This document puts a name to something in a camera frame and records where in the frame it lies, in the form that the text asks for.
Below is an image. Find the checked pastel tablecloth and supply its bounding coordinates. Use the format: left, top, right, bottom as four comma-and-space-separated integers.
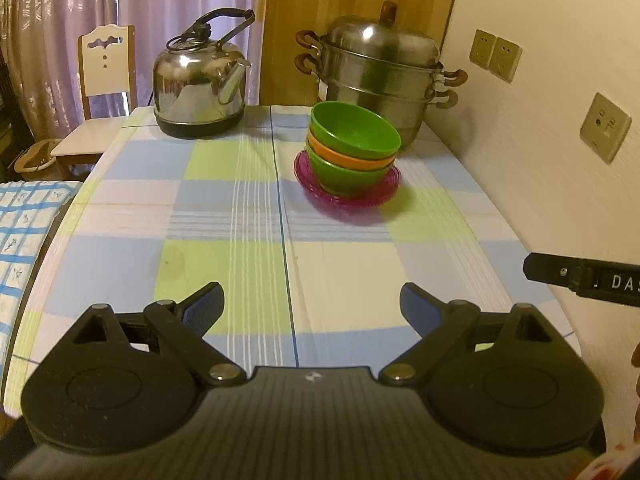
2, 105, 583, 416

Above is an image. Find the red and white tag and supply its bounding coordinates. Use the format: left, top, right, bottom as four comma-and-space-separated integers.
580, 440, 640, 480

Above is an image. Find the person's right hand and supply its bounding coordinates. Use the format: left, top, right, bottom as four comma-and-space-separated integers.
631, 342, 640, 442

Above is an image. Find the green plastic bowl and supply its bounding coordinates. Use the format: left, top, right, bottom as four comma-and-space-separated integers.
309, 101, 402, 160
305, 144, 396, 198

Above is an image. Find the beige wall socket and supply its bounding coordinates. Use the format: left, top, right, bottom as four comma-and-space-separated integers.
469, 29, 497, 68
579, 92, 632, 164
487, 36, 523, 83

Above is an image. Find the blue white checked blanket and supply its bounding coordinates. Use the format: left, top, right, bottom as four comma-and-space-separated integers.
0, 180, 83, 356

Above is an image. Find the stainless steel kettle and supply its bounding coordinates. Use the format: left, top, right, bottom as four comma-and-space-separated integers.
152, 8, 256, 139

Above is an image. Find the stainless steel steamer pot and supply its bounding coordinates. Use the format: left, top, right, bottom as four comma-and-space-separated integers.
295, 1, 468, 150

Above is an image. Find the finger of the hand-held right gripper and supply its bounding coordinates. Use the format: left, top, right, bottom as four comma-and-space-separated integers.
523, 252, 581, 289

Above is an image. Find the purple sheer curtain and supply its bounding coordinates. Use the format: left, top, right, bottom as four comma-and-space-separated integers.
0, 0, 273, 141

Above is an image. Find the orange plastic bowl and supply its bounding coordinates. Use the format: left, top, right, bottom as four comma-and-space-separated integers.
306, 127, 398, 171

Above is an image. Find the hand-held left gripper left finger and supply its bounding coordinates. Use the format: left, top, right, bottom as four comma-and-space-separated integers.
55, 281, 248, 388

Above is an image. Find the white wooden chair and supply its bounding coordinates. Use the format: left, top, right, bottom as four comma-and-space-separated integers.
50, 25, 137, 181

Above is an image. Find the dark shelf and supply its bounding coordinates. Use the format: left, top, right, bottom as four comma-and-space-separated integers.
0, 45, 36, 183

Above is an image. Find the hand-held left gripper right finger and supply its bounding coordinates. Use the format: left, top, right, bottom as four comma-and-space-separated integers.
377, 282, 571, 388

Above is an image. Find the woven basket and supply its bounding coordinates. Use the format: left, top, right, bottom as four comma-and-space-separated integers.
12, 139, 63, 175

